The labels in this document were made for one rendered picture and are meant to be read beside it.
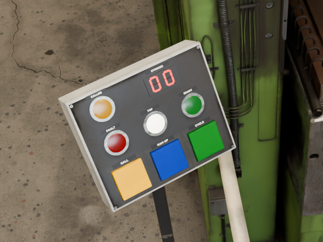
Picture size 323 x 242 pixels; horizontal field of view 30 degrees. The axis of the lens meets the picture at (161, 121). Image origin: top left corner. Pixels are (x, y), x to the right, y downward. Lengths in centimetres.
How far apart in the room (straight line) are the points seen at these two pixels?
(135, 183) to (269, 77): 56
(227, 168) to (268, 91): 27
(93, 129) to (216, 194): 83
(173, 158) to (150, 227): 113
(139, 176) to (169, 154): 9
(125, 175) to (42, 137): 159
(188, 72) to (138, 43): 192
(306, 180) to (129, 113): 66
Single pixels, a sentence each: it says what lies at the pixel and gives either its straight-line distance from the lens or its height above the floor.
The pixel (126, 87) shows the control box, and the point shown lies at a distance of 133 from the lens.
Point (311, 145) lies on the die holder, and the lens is 168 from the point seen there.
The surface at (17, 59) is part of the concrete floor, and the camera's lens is 340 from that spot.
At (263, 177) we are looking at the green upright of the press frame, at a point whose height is 43.
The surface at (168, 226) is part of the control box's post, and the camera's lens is 182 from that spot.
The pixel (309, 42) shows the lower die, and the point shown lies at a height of 98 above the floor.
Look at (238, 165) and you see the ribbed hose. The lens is 196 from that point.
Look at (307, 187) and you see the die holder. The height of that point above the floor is 62.
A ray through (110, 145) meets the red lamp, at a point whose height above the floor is 109.
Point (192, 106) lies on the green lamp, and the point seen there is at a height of 109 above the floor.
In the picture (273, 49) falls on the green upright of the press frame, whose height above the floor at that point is 99.
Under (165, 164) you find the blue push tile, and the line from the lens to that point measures 140.
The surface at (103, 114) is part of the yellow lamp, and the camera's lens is 132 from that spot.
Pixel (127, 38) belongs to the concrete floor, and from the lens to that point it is 334.
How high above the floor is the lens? 210
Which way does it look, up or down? 47 degrees down
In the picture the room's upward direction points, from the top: 9 degrees counter-clockwise
